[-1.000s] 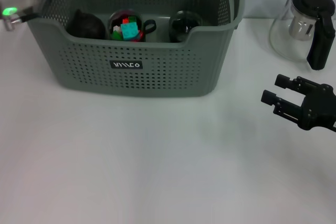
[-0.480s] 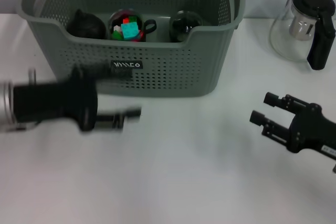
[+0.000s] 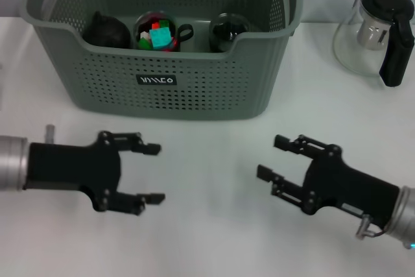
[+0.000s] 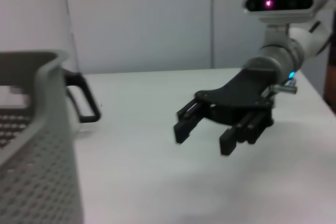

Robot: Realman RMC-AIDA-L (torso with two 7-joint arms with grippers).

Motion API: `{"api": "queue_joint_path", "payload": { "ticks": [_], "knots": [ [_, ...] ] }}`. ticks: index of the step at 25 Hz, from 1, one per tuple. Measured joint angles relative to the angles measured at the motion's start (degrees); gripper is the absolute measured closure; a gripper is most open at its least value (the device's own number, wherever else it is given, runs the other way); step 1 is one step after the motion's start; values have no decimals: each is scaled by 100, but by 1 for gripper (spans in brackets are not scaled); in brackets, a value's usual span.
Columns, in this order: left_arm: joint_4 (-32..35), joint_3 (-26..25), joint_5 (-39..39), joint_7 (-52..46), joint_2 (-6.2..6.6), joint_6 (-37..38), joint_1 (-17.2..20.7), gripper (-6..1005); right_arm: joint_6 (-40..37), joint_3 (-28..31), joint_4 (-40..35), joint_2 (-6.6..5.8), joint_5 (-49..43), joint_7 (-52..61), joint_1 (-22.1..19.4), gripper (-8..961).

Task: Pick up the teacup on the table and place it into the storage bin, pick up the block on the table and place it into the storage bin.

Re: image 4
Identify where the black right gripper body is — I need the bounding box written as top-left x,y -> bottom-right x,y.
194,68 -> 277,128

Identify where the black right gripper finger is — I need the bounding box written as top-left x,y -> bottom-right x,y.
219,111 -> 275,156
173,98 -> 212,145

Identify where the grey perforated plastic storage bin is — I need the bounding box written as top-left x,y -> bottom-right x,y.
0,50 -> 85,224

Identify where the right gripper metal cable connector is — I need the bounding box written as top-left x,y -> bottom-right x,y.
270,78 -> 298,95

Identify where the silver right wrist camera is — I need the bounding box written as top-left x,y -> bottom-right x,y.
243,0 -> 328,25

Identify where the glass teapot with black handle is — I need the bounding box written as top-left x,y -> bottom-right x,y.
61,68 -> 102,133

